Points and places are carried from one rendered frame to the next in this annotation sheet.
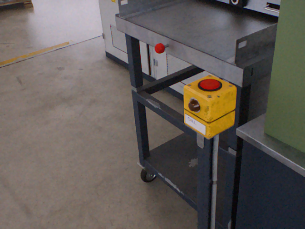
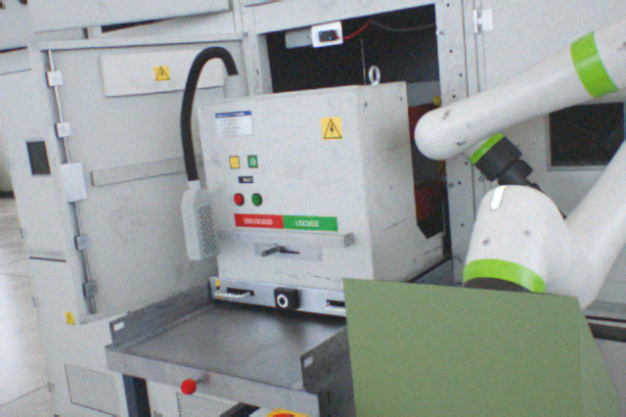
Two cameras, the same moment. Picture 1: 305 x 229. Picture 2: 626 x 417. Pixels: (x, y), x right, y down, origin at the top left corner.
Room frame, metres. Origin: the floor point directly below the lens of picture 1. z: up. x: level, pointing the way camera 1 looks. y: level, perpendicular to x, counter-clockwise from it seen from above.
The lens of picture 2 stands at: (-0.30, 0.12, 1.40)
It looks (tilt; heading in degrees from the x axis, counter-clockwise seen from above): 10 degrees down; 341
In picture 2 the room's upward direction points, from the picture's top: 6 degrees counter-clockwise
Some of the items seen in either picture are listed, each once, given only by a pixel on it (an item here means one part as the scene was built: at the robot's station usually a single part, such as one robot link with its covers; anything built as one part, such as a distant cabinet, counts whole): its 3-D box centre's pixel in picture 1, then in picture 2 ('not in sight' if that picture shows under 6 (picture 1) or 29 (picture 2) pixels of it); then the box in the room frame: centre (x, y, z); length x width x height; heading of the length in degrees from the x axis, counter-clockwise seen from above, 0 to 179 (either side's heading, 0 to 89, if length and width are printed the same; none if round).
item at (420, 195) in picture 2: not in sight; (420, 199); (1.37, -0.79, 1.06); 0.22 x 0.10 x 0.08; 124
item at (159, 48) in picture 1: (162, 47); (192, 385); (1.05, -0.05, 0.82); 0.04 x 0.03 x 0.03; 124
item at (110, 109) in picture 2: not in sight; (166, 169); (1.67, -0.14, 1.21); 0.63 x 0.07 x 0.74; 105
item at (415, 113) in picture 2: not in sight; (414, 120); (1.37, -0.79, 1.28); 0.22 x 0.10 x 0.08; 124
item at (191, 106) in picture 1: (192, 106); not in sight; (0.62, -0.08, 0.87); 0.03 x 0.01 x 0.03; 34
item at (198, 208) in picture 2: not in sight; (201, 223); (1.39, -0.17, 1.09); 0.08 x 0.05 x 0.17; 124
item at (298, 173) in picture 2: not in sight; (279, 196); (1.25, -0.34, 1.15); 0.48 x 0.01 x 0.48; 34
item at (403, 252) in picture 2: not in sight; (337, 177); (1.40, -0.56, 1.15); 0.51 x 0.50 x 0.48; 124
